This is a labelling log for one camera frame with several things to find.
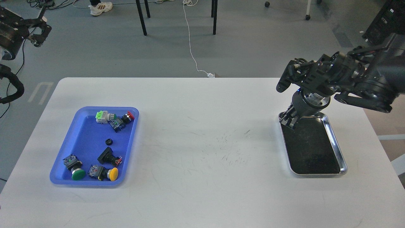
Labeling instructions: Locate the silver metal tray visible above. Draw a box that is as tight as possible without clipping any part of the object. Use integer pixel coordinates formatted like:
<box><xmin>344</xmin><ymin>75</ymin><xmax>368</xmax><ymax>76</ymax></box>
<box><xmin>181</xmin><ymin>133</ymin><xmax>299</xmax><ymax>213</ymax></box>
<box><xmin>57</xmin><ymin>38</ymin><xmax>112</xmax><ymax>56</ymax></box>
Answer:
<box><xmin>280</xmin><ymin>112</ymin><xmax>347</xmax><ymax>177</ymax></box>

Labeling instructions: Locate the white chair caster leg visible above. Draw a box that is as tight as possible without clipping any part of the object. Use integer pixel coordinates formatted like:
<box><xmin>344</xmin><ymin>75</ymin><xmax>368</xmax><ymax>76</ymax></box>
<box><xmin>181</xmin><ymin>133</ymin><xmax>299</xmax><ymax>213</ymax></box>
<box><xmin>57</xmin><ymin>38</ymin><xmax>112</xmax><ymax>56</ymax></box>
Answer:
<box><xmin>265</xmin><ymin>0</ymin><xmax>323</xmax><ymax>21</ymax></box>

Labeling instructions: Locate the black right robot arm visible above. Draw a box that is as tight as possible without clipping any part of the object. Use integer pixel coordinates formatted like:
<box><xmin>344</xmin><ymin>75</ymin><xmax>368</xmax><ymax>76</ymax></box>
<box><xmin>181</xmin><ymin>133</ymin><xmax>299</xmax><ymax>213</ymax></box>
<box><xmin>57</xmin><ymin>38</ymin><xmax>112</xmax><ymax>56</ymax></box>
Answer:
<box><xmin>276</xmin><ymin>33</ymin><xmax>405</xmax><ymax>129</ymax></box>

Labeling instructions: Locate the white sneaker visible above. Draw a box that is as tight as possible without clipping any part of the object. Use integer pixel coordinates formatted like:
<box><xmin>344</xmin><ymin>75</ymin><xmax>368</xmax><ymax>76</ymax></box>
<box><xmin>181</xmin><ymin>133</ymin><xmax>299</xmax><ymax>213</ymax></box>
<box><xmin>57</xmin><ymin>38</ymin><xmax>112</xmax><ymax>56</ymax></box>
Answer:
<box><xmin>89</xmin><ymin>0</ymin><xmax>113</xmax><ymax>17</ymax></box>

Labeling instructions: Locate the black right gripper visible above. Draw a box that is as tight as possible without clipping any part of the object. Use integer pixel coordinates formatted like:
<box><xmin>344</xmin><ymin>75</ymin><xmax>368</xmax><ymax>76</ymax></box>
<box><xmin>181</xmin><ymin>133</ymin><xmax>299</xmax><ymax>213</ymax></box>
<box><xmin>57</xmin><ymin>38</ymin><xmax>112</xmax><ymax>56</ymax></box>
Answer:
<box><xmin>279</xmin><ymin>90</ymin><xmax>330</xmax><ymax>130</ymax></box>

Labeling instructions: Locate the green mushroom push button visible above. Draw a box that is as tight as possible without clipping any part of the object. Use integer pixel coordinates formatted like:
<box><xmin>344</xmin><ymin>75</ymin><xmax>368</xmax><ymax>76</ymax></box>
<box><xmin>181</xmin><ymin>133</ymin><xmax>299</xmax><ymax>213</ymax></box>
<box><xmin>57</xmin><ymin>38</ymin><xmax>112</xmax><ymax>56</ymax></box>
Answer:
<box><xmin>63</xmin><ymin>154</ymin><xmax>86</xmax><ymax>181</ymax></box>

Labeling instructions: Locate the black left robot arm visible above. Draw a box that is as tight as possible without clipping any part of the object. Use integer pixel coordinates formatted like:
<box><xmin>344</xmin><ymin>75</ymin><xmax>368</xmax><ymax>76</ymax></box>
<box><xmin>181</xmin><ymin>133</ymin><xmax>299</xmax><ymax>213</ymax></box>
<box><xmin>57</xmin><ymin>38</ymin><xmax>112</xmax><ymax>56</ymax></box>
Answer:
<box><xmin>0</xmin><ymin>7</ymin><xmax>52</xmax><ymax>104</ymax></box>

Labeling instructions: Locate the black equipment case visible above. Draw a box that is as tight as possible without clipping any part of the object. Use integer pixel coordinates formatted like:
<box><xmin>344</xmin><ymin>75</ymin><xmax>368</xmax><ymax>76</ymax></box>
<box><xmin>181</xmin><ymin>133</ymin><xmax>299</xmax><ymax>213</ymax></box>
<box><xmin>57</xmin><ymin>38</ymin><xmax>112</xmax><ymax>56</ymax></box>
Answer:
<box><xmin>362</xmin><ymin>0</ymin><xmax>405</xmax><ymax>45</ymax></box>

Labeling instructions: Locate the red push button switch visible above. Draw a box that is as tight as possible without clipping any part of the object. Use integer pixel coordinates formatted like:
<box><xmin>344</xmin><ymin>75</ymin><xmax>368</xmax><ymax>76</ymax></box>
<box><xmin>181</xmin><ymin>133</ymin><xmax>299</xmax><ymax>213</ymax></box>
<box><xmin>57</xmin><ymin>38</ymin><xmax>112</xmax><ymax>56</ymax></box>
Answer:
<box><xmin>121</xmin><ymin>111</ymin><xmax>135</xmax><ymax>124</ymax></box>

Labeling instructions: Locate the black contact block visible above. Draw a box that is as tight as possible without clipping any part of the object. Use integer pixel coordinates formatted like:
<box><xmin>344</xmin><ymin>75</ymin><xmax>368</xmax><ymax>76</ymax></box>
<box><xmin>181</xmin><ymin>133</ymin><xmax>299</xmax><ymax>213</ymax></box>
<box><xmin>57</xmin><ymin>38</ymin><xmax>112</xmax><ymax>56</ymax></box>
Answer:
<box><xmin>109</xmin><ymin>118</ymin><xmax>126</xmax><ymax>133</ymax></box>

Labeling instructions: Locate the black table leg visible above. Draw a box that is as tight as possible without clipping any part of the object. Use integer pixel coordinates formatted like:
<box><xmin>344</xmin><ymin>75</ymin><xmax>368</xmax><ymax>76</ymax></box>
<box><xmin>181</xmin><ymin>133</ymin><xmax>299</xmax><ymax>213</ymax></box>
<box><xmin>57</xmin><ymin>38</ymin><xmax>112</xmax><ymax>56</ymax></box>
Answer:
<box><xmin>211</xmin><ymin>0</ymin><xmax>218</xmax><ymax>35</ymax></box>
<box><xmin>135</xmin><ymin>0</ymin><xmax>151</xmax><ymax>36</ymax></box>

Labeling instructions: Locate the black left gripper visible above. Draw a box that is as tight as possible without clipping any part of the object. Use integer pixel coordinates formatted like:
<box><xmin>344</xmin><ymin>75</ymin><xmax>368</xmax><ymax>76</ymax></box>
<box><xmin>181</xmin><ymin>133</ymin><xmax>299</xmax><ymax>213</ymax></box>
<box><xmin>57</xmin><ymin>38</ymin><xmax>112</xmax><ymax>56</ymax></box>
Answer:
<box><xmin>0</xmin><ymin>6</ymin><xmax>52</xmax><ymax>60</ymax></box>

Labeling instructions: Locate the blue plastic tray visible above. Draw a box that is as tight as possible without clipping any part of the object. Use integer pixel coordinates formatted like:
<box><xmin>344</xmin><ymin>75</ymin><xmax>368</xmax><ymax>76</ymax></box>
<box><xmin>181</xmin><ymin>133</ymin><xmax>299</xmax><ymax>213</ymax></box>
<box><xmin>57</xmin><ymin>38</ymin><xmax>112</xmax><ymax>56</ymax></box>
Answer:
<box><xmin>50</xmin><ymin>106</ymin><xmax>139</xmax><ymax>187</ymax></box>

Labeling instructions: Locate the black table leg left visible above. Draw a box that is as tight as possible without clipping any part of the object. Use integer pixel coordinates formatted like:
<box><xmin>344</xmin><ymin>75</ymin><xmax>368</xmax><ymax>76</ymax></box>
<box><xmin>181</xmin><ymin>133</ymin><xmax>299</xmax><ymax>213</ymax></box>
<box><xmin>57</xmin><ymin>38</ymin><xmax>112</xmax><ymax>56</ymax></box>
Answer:
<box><xmin>135</xmin><ymin>0</ymin><xmax>151</xmax><ymax>36</ymax></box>

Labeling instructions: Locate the black selector switch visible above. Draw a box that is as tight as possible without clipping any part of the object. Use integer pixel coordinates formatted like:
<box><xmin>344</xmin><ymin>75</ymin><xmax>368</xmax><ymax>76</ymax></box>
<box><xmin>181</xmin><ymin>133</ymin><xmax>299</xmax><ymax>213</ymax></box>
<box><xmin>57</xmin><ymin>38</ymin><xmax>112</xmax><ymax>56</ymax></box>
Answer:
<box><xmin>97</xmin><ymin>146</ymin><xmax>122</xmax><ymax>167</ymax></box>

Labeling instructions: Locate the black table leg right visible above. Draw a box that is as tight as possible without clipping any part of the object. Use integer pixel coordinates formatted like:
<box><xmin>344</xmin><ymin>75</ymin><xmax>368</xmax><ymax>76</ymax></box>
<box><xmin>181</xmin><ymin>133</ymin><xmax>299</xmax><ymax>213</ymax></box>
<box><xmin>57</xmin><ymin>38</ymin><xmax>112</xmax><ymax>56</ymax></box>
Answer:
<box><xmin>211</xmin><ymin>0</ymin><xmax>218</xmax><ymax>35</ymax></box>

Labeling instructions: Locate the yellow push button switch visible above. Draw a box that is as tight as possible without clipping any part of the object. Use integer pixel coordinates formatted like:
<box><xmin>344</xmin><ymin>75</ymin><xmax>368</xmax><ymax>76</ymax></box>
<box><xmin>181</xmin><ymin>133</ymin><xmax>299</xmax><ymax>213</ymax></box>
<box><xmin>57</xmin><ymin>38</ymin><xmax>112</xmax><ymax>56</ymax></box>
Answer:
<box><xmin>87</xmin><ymin>165</ymin><xmax>119</xmax><ymax>181</ymax></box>

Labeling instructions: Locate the light green push button switch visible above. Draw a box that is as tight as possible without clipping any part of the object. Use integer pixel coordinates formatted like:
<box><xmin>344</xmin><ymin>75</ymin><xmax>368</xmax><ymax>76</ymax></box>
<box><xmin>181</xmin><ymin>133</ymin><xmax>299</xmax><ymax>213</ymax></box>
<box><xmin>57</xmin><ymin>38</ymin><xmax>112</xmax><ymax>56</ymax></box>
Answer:
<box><xmin>95</xmin><ymin>110</ymin><xmax>117</xmax><ymax>124</ymax></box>

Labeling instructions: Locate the white power cable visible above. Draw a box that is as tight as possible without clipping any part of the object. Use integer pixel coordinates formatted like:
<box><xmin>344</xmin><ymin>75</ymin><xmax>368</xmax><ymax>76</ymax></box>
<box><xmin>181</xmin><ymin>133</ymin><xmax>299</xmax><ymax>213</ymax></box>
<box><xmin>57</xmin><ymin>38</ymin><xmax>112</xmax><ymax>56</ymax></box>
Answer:
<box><xmin>183</xmin><ymin>0</ymin><xmax>215</xmax><ymax>78</ymax></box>

